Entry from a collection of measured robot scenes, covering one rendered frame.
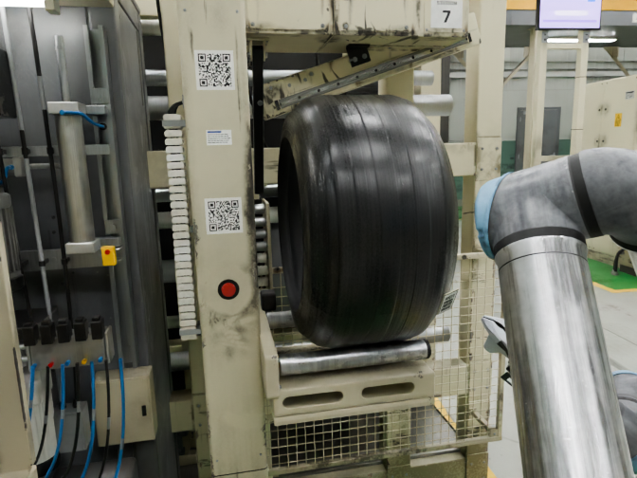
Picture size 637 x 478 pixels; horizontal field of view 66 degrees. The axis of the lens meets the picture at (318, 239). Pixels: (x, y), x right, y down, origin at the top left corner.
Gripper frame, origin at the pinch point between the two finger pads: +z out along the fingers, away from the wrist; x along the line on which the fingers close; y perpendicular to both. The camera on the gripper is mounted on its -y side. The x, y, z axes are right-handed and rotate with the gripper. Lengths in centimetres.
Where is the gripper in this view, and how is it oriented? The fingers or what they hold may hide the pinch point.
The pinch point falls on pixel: (489, 320)
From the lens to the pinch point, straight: 101.9
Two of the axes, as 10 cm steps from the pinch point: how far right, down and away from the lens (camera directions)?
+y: -2.8, 6.2, 7.3
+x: 6.0, -4.8, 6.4
